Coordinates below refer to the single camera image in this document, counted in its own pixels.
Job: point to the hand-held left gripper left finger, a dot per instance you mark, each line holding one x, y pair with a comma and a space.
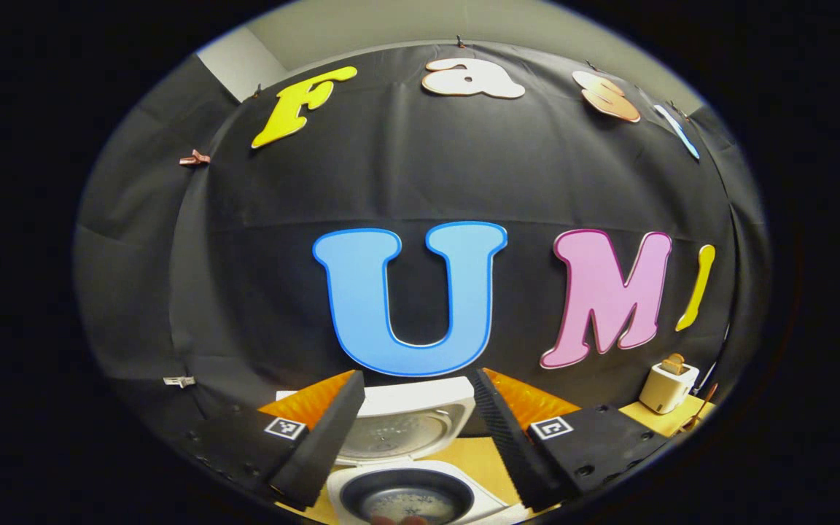
325, 445

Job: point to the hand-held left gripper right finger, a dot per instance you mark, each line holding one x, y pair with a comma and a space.
504, 437

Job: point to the white rice cooker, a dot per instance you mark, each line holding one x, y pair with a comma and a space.
405, 430

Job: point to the brown wooden spoon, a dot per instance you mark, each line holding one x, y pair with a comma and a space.
701, 408

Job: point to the white clip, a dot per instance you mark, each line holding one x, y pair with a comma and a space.
179, 380

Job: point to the white toaster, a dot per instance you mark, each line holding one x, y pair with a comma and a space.
666, 390

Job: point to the toast slice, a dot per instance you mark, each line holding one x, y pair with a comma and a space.
674, 362

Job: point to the black backdrop cloth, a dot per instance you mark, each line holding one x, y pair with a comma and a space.
420, 182

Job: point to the copper clip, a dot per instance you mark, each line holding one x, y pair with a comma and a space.
194, 158

